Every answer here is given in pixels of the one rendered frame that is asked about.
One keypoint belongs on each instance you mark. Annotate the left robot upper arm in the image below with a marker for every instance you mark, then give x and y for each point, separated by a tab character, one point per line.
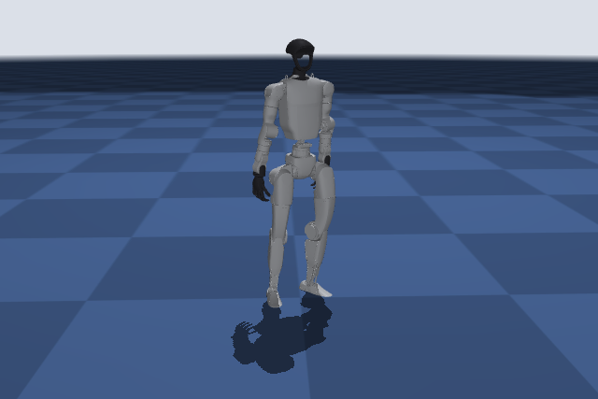
327	122

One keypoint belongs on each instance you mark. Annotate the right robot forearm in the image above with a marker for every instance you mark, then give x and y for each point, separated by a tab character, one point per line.
261	156

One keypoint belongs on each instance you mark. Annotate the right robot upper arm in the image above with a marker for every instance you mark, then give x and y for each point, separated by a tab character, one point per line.
272	94

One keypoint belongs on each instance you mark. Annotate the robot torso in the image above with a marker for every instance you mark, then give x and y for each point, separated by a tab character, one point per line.
300	112

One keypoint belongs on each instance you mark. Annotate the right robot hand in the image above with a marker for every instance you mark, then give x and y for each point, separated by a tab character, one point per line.
258	184

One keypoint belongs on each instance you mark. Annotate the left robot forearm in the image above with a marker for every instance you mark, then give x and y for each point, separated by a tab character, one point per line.
325	144

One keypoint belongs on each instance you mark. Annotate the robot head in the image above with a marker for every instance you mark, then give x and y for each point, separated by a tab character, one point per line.
297	48

